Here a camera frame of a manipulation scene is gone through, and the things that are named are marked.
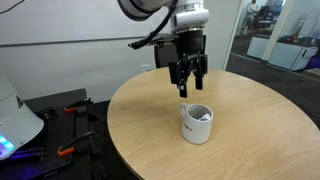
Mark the white ceramic mug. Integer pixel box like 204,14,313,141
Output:
179,103,213,144

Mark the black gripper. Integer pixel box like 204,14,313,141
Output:
168,30,208,98

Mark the orange black clamp front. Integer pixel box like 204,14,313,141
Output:
57,131,95,157

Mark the black perforated mounting board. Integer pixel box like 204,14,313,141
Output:
0,89,107,180

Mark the person behind glass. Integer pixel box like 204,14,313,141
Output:
246,0,261,35

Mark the white marker with green cap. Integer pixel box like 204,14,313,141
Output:
198,114,211,121

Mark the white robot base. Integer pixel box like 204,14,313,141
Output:
0,70,44,160

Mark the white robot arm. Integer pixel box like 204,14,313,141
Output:
117,0,209,98

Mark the black mesh office chair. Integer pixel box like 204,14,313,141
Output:
153,31,206,68

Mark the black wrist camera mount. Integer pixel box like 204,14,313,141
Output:
128,33,178,49

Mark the orange black clamp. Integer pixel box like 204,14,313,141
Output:
64,98,92,113
57,131,95,157

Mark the white cabinet behind glass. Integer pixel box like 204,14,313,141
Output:
247,36,318,71

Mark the orange black clamp rear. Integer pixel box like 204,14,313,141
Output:
64,98,92,113

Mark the white wall outlet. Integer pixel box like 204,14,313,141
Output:
140,64,151,73

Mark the round wooden table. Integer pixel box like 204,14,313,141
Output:
107,68,320,180

